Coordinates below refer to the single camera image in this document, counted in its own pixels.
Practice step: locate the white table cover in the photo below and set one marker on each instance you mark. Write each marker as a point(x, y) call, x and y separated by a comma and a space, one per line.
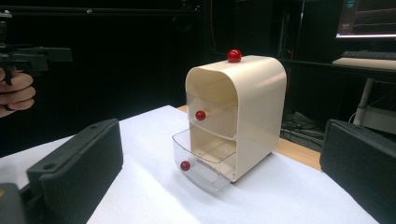
point(155, 193)

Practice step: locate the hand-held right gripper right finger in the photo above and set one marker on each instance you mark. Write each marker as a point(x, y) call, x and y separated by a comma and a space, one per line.
point(361, 161)

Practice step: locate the cream plastic drawer cabinet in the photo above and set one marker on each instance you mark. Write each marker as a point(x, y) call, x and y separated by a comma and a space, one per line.
point(260, 118)

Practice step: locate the clear drawer with red knob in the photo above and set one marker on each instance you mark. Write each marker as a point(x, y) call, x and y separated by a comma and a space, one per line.
point(202, 168)
point(214, 119)

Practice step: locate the computer monitor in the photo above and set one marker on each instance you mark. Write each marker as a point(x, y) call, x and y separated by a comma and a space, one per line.
point(367, 18)

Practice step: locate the white desk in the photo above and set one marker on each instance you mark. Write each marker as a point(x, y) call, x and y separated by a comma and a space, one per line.
point(367, 63)

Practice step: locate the red ball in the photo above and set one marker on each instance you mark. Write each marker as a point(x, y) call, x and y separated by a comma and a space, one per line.
point(234, 55)

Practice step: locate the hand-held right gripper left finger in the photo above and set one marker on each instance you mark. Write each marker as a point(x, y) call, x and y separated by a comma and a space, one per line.
point(77, 168)

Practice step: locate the dark metal stand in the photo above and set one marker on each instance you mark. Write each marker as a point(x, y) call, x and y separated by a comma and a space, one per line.
point(291, 28)

